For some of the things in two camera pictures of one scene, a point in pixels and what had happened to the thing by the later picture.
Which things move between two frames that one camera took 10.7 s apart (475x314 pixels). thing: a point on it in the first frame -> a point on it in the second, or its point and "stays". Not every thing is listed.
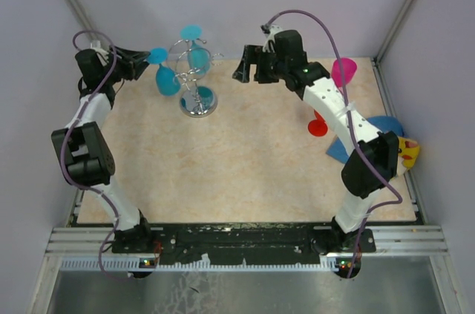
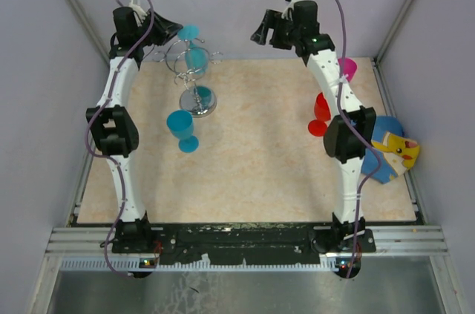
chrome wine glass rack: [192, 59] stays
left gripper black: [133, 70] -> [164, 28]
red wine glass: [318, 127] stays
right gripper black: [255, 56] -> [272, 20]
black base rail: [215, 244] stays
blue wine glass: [167, 82] -> [179, 123]
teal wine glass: [199, 59] stays
